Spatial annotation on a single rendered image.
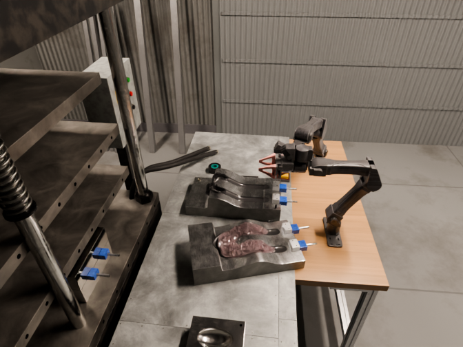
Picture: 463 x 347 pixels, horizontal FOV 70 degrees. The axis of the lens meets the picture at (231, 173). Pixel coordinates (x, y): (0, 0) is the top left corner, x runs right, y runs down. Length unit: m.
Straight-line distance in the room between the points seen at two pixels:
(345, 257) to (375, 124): 2.61
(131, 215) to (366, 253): 1.22
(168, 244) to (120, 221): 0.34
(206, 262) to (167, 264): 0.23
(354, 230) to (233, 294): 0.72
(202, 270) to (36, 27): 1.02
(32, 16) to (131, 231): 1.12
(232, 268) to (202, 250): 0.15
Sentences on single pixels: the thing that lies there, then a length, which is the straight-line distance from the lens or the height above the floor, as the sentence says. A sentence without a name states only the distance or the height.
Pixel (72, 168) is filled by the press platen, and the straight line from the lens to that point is 1.45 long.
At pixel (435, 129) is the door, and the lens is 4.39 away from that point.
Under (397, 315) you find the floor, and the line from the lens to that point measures 2.61.
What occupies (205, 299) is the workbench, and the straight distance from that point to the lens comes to 1.49.
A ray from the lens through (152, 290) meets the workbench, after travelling 1.55.
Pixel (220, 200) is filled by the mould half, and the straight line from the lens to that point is 1.71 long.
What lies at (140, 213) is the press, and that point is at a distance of 1.90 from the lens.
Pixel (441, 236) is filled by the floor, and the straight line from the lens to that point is 3.27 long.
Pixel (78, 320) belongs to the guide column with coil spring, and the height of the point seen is 0.84.
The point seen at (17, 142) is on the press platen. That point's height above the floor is 1.53.
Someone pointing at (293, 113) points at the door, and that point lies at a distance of 3.88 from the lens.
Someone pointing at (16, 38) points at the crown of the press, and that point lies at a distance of 1.00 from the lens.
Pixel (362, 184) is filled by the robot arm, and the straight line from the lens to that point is 1.58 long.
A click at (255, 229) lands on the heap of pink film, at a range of 1.59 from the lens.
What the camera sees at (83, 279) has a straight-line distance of 1.54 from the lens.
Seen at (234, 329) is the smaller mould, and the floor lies 0.87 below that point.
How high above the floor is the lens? 2.06
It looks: 37 degrees down
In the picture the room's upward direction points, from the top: straight up
